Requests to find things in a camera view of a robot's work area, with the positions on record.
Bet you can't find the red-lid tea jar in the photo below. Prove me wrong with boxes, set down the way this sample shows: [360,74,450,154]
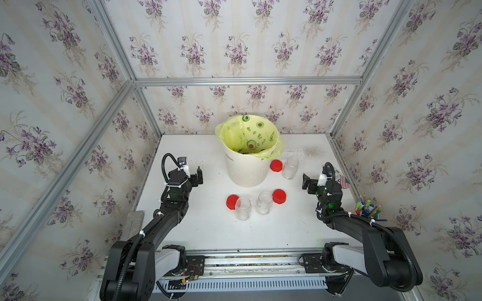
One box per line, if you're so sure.
[282,157,299,179]
[256,191,273,215]
[235,198,252,221]

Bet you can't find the red jar lid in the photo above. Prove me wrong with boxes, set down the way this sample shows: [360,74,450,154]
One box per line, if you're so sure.
[272,189,287,204]
[270,159,283,173]
[226,194,239,210]

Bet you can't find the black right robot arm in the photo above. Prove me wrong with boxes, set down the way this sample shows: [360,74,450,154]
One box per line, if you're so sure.
[302,163,423,295]

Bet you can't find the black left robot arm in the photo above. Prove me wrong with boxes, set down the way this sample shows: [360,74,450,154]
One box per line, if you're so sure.
[99,153,203,300]

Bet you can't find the flag patterned can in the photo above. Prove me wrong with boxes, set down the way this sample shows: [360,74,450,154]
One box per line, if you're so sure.
[336,174,351,189]

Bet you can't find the white trash bin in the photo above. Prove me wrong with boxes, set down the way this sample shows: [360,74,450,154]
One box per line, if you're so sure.
[223,146,271,188]

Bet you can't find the coloured markers bundle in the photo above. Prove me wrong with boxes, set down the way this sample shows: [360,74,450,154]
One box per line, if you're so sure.
[355,197,387,222]

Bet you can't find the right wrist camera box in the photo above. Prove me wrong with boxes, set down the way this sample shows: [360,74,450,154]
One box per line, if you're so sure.
[317,173,328,187]

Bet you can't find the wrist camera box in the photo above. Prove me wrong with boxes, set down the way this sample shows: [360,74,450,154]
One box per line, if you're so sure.
[177,157,191,178]
[317,173,328,187]

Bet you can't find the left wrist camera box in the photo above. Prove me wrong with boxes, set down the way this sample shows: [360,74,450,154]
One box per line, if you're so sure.
[177,157,191,178]

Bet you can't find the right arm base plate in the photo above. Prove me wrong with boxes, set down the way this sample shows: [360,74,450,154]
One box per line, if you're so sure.
[298,253,350,274]

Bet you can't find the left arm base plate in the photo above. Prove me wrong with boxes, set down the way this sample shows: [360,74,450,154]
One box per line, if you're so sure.
[157,255,206,280]

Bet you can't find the aluminium rail frame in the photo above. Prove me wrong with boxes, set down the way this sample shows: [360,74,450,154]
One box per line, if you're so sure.
[156,247,339,285]

